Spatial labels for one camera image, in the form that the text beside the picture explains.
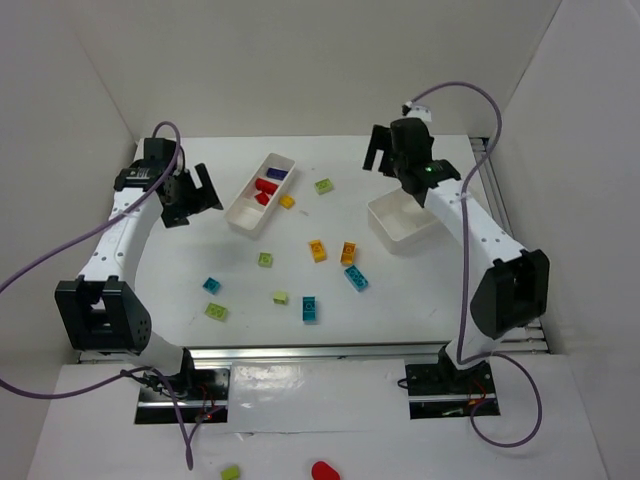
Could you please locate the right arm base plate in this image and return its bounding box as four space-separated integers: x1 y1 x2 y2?
397 362 500 420

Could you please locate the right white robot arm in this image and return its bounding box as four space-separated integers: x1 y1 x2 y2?
363 117 550 383

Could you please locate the yellow lego centre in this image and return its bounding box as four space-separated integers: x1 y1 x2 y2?
309 240 327 263

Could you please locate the small teal lego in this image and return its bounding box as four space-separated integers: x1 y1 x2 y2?
202 277 221 295

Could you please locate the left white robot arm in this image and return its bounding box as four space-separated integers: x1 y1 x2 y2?
54 137 222 392

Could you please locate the small yellow lego near tray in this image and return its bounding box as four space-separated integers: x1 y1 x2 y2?
279 195 295 209

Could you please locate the red piece outside front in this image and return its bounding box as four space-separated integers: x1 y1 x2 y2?
311 461 341 480

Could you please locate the white divided tray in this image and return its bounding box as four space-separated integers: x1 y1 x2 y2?
224 153 296 239
367 188 439 255

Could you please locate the green lego outside front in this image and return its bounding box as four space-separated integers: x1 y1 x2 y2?
220 465 241 480

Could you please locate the dark blue lego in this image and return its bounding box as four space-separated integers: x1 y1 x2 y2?
266 168 288 180

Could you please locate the red rounded lego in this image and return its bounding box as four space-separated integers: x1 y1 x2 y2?
255 178 278 195

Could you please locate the orange lego centre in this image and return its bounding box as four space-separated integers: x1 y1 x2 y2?
340 242 357 265

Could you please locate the red rectangular lego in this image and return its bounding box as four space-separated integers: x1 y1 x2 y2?
255 192 270 206

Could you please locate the aluminium right rail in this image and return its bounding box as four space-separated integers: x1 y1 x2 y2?
479 146 548 350

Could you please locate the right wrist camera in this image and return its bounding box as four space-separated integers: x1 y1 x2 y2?
401 102 432 122

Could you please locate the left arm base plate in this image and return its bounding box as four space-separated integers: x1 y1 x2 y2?
134 367 231 425

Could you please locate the aluminium rail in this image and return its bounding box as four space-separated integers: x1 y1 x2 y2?
479 146 548 350
78 338 549 364

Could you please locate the aluminium front rail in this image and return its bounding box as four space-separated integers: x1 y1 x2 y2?
78 338 549 364

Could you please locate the pale green small lego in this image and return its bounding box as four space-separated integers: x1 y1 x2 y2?
273 291 289 305

